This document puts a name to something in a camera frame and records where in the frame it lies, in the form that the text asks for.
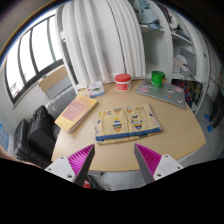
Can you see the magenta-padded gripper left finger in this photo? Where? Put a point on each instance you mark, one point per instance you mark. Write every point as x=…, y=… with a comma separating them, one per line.
x=60, y=166

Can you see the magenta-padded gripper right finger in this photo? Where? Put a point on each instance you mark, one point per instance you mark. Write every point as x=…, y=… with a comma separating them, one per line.
x=166, y=165

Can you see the yellow fish-print towel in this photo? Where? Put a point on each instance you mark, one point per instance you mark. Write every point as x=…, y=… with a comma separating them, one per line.
x=128, y=123

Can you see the yellow and pink book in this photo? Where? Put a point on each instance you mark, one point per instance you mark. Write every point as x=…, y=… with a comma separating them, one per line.
x=76, y=113

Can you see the silver ribbed suitcase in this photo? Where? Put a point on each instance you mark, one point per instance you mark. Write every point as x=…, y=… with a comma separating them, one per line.
x=61, y=101

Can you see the grey laptop with stickers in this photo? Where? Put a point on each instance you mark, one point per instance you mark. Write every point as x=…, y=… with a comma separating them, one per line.
x=163, y=95

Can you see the small white card box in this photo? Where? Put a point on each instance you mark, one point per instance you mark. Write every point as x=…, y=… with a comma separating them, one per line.
x=95, y=89

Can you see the brown cardboard box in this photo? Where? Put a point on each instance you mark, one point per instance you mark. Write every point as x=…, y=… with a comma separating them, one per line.
x=53, y=80

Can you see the green round jar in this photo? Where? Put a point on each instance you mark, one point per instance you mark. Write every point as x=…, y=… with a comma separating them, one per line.
x=158, y=78

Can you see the red-lidded white jar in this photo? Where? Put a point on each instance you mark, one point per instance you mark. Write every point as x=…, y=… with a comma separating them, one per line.
x=123, y=83

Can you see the black-framed window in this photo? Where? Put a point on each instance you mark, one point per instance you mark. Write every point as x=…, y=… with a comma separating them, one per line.
x=33, y=56

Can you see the white shelf unit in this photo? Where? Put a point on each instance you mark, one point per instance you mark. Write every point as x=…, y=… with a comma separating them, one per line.
x=173, y=43

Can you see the white curtain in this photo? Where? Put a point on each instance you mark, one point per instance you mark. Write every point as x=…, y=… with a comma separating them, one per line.
x=100, y=40

